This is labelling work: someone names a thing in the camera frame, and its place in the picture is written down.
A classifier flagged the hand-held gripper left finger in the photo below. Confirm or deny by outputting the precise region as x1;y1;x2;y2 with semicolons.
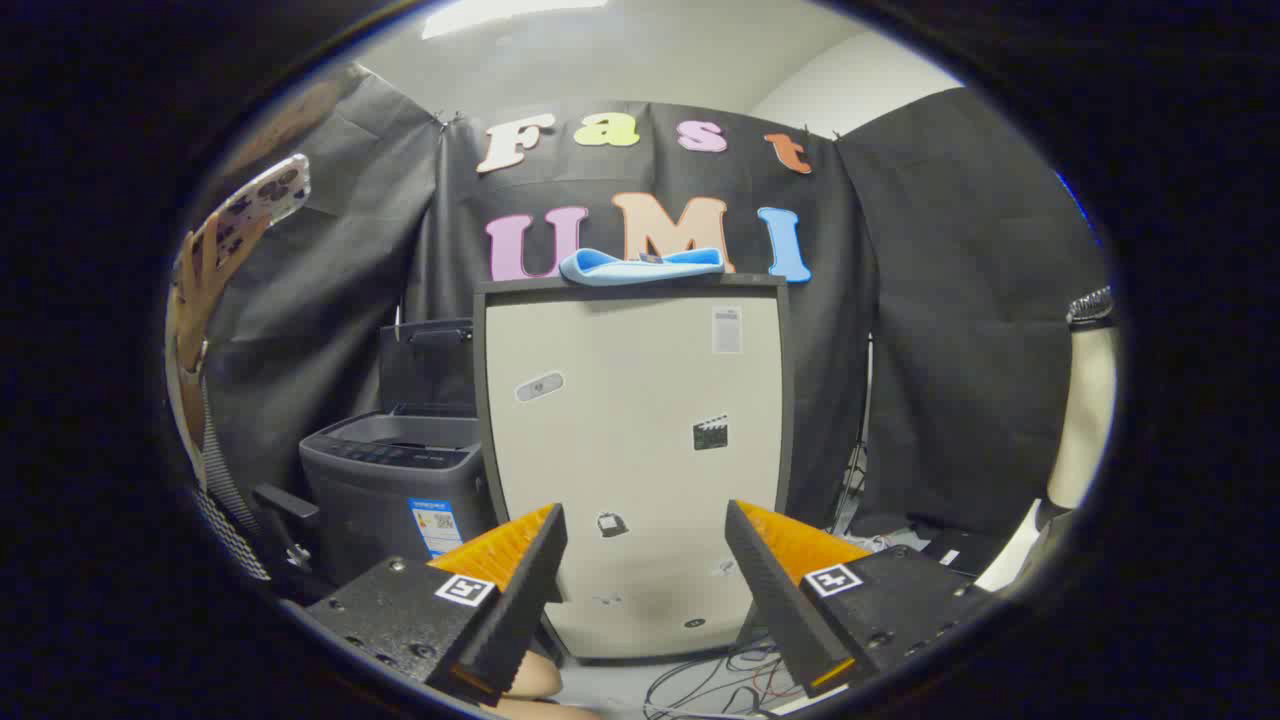
300;503;569;708

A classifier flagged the light blue shirt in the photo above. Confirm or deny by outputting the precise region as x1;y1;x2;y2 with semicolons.
558;247;727;288

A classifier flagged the black box with white label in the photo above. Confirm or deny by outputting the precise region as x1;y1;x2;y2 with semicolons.
918;530;1003;580

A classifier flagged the tangle of floor cables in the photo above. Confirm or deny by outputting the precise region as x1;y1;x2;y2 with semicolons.
640;638;803;720

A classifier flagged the person's bare knee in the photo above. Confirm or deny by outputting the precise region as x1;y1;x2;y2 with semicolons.
478;650;603;720

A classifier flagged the grey washing machine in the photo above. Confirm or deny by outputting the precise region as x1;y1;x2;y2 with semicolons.
299;412;498;593

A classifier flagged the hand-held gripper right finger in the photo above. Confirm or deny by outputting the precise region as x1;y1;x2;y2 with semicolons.
724;499;998;699

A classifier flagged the black office chair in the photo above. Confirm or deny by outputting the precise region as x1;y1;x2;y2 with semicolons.
200;378;323;586

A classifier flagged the spotted phone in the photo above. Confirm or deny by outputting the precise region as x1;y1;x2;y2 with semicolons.
215;153;312;263

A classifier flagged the black backdrop cloth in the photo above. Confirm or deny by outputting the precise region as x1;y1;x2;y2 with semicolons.
200;65;1113;546

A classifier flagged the beige cabinet with dark frame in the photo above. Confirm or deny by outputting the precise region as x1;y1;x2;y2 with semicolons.
472;275;796;663

